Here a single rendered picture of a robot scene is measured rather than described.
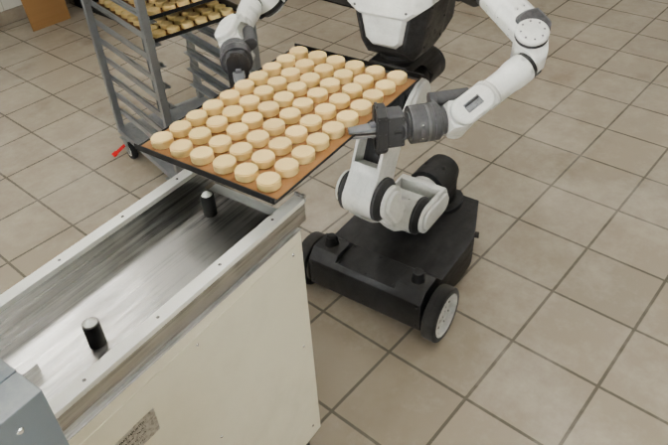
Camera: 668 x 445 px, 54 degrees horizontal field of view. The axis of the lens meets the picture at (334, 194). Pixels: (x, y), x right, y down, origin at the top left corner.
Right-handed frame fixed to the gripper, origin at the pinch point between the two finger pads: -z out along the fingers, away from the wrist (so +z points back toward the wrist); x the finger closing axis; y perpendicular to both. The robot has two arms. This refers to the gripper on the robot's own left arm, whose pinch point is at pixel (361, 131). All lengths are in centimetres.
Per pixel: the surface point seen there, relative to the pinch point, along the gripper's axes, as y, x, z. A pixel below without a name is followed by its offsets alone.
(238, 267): 24.0, -12.9, -31.3
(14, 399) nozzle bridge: 74, 18, -55
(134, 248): 9, -16, -53
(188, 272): 19.6, -16.0, -41.9
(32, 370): 41, -14, -69
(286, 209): 10.9, -10.1, -19.4
